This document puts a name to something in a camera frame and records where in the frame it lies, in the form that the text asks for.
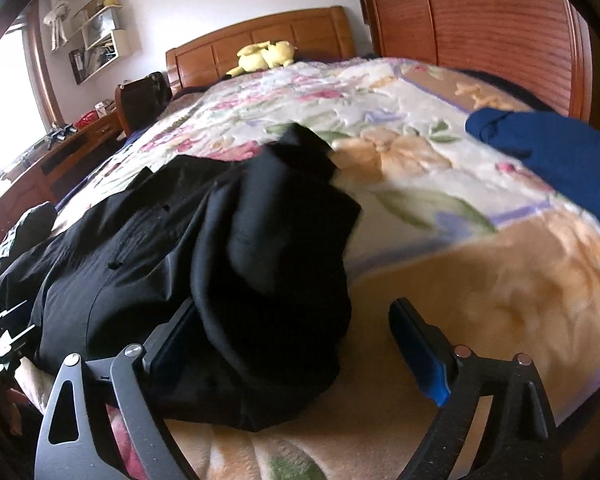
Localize blue cloth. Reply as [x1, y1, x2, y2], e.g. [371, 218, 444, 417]
[465, 106, 600, 261]

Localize wooden desk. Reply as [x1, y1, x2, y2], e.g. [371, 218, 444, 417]
[0, 110, 124, 261]

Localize window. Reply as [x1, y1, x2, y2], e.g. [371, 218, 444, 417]
[0, 25, 48, 181]

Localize wooden wardrobe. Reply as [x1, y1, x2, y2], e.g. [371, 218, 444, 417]
[352, 0, 596, 126]

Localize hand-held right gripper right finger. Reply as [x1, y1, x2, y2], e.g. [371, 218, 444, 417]
[387, 297, 563, 480]

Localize floral blanket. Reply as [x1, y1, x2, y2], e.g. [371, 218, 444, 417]
[17, 55, 600, 480]

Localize black glossy jacket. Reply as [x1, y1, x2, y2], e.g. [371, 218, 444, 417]
[0, 201, 59, 291]

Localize black buttoned coat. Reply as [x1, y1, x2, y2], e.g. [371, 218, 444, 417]
[0, 122, 366, 433]

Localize row of books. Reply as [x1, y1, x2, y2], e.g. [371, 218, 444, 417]
[83, 44, 119, 79]

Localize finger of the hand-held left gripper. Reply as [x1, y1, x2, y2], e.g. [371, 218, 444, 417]
[0, 302, 37, 358]

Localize white wall shelf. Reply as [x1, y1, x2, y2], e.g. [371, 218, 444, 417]
[50, 0, 144, 86]

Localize black bag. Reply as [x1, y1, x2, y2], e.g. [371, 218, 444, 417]
[122, 72, 174, 133]

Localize wooden chair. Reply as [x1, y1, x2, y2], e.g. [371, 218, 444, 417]
[114, 82, 132, 137]

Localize cream hanging cloth toy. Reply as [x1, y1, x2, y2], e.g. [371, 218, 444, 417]
[43, 0, 74, 52]

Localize wooden window frame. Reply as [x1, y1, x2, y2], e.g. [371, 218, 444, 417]
[25, 10, 67, 132]

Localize black binders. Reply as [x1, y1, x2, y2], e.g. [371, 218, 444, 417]
[69, 49, 86, 84]

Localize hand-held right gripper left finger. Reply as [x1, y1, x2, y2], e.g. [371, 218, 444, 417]
[34, 297, 203, 480]

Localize wooden bed headboard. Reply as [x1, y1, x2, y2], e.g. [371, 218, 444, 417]
[165, 6, 357, 92]

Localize yellow plush toy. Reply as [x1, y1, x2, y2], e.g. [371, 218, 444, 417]
[225, 40, 299, 79]

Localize black tool on desk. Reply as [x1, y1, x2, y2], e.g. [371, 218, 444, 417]
[47, 123, 79, 142]

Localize silver paper bag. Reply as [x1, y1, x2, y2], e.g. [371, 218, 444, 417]
[86, 10, 114, 47]

